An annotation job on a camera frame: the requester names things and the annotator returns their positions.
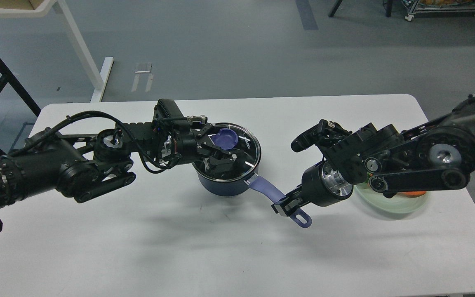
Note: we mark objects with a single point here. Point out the white table frame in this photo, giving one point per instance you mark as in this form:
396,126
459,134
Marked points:
40,8

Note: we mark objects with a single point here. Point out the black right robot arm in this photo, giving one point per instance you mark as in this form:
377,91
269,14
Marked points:
435,156

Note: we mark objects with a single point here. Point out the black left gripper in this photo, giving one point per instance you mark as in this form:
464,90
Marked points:
188,141

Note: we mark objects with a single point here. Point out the glass lid with blue knob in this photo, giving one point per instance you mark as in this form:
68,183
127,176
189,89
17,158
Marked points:
234,137

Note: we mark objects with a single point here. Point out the metal wire cart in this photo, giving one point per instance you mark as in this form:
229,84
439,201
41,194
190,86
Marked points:
415,7

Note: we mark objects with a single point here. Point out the blue saucepan with handle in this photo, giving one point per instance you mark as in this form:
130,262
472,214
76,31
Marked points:
248,178

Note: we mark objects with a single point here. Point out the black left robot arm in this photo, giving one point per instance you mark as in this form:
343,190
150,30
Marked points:
89,154

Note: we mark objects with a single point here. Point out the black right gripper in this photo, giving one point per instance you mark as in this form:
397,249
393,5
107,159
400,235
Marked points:
320,185

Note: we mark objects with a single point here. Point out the orange toy carrot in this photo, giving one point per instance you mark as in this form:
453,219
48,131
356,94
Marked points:
412,193

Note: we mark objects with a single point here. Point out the pale green glass plate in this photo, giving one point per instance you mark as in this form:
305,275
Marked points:
400,204

